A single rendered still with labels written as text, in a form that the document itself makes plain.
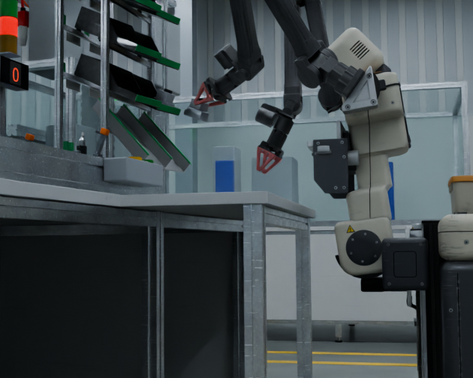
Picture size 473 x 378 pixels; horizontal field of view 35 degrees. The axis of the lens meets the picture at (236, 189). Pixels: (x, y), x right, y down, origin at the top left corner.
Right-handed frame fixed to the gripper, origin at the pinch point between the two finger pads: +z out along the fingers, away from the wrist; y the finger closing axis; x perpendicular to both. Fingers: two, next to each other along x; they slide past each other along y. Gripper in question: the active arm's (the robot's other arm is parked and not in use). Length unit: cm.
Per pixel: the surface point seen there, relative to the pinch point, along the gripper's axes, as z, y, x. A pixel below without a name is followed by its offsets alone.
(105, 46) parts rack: 9.3, 26.3, -22.2
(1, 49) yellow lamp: 15, 67, -12
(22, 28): 87, -38, -112
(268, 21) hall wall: 194, -720, -445
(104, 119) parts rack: 20.3, 25.6, -1.6
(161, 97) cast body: 10.6, 3.1, -9.2
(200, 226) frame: 13.2, 9.1, 39.8
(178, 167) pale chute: 19.8, -4.4, 12.3
